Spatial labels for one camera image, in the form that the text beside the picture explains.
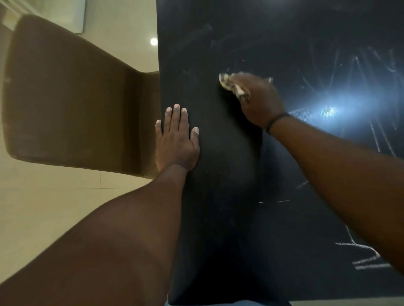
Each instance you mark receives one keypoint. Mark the person's right hand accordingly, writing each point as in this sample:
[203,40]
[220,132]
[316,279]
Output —
[262,101]

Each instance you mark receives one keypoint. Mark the person's left hand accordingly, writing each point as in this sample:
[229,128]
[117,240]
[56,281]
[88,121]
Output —
[176,148]

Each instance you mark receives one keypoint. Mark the person's left thumb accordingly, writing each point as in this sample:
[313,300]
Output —
[195,136]

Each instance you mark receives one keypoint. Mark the person's left middle finger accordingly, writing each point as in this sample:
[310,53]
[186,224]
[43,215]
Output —
[175,118]

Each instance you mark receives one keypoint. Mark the person's left little finger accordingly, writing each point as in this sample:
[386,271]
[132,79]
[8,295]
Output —
[158,129]

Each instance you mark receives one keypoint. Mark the patterned cleaning cloth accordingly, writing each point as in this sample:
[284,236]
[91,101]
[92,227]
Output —
[232,86]

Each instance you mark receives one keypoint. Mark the person's right forearm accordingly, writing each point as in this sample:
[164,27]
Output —
[344,179]

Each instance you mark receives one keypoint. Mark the person's left forearm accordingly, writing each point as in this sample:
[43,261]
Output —
[104,239]

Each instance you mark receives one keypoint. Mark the black wristband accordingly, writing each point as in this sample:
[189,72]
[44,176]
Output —
[276,120]

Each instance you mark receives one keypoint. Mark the brown upholstered chair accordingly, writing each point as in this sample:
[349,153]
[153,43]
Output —
[72,97]

